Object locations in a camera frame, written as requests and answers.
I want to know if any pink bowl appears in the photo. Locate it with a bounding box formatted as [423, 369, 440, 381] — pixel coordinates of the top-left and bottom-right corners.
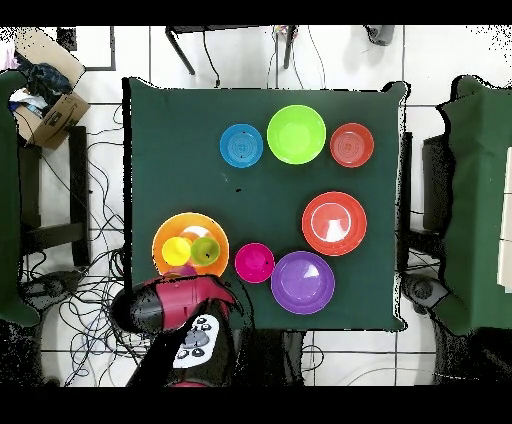
[234, 242, 276, 285]

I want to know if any green cup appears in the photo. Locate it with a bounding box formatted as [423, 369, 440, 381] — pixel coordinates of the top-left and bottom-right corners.
[190, 236, 222, 268]

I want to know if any large orange bowl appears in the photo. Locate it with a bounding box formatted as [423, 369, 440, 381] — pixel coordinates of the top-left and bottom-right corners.
[151, 211, 231, 281]

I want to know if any yellow cup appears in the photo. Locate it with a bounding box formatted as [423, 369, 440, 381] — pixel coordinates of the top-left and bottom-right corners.
[161, 236, 192, 267]

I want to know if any blue bowl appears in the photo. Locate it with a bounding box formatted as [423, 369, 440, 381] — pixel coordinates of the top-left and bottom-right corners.
[218, 122, 264, 169]

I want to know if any wide red bowl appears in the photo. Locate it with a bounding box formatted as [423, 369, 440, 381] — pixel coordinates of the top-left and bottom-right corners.
[301, 190, 368, 257]

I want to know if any purple bowl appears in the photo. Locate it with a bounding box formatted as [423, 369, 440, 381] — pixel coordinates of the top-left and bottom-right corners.
[270, 250, 336, 316]

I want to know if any green bowl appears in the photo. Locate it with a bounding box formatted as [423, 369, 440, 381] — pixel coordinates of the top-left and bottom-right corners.
[266, 104, 328, 166]

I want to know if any dark green table cloth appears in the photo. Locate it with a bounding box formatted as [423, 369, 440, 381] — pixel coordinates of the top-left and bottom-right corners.
[127, 77, 407, 331]

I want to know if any small orange bowl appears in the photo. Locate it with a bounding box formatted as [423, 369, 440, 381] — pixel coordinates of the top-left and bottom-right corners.
[329, 122, 376, 169]

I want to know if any black bench stand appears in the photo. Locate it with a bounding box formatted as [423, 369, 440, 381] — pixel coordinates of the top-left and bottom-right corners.
[17, 125, 92, 267]

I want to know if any black chair base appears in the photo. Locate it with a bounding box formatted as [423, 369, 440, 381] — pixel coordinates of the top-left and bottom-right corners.
[23, 269, 83, 307]
[401, 271, 449, 315]

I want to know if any person's foot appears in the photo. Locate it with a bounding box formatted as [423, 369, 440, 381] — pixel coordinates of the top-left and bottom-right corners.
[363, 24, 396, 47]

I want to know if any green covered table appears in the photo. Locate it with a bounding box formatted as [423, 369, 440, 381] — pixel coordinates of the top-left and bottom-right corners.
[433, 75, 512, 335]
[0, 69, 41, 327]

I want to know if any cardboard box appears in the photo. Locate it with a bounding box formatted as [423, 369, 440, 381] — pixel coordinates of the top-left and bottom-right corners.
[13, 27, 91, 151]

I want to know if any black metal table frame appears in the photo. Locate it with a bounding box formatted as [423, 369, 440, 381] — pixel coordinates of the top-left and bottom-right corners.
[164, 24, 299, 76]

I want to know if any tangle of black cables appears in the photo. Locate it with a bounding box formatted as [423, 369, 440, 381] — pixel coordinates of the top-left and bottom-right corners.
[19, 103, 153, 387]

